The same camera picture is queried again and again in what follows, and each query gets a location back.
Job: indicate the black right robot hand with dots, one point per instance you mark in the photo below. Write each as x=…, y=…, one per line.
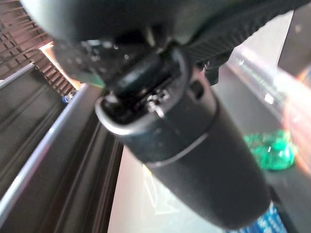
x=182, y=145

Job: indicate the green Sprite bottle yellow cap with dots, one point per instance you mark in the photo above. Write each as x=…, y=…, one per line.
x=274, y=155

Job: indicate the clear plastic price rail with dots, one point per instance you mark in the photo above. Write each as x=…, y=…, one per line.
x=257, y=72

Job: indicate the black shelf board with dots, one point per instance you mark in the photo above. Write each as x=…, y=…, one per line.
x=36, y=121
x=298, y=194

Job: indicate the wide blue Oreo box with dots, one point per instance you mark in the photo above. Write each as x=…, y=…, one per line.
x=272, y=223

